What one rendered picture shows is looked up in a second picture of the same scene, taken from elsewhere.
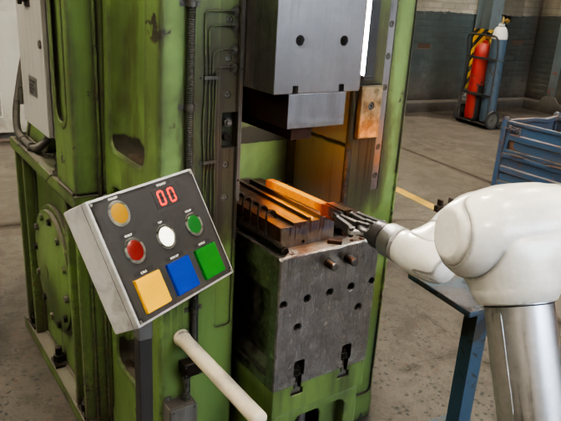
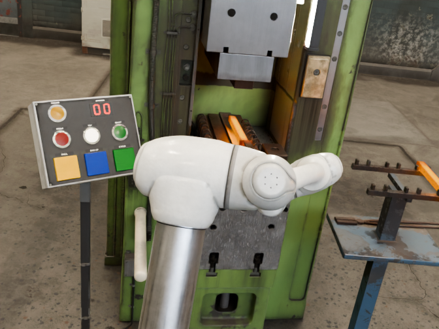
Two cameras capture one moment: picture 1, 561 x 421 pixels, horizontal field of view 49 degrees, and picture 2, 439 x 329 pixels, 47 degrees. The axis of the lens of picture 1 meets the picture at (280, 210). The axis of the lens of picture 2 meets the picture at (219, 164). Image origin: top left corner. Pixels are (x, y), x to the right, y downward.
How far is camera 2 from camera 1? 0.79 m
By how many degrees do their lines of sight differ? 23
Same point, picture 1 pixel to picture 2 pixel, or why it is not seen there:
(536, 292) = (169, 216)
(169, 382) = (130, 241)
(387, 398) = (326, 313)
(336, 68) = (265, 37)
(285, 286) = not seen: hidden behind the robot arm
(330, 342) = (243, 247)
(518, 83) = not seen: outside the picture
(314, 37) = (245, 11)
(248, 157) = (236, 97)
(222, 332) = not seen: hidden behind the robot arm
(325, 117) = (253, 74)
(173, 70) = (142, 24)
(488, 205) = (156, 146)
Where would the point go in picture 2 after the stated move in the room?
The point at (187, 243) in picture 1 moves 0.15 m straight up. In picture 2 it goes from (109, 143) to (110, 101)
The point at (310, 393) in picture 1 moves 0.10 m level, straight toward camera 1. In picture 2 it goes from (224, 279) to (211, 291)
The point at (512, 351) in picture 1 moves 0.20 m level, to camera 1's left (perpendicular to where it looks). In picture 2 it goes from (153, 253) to (74, 220)
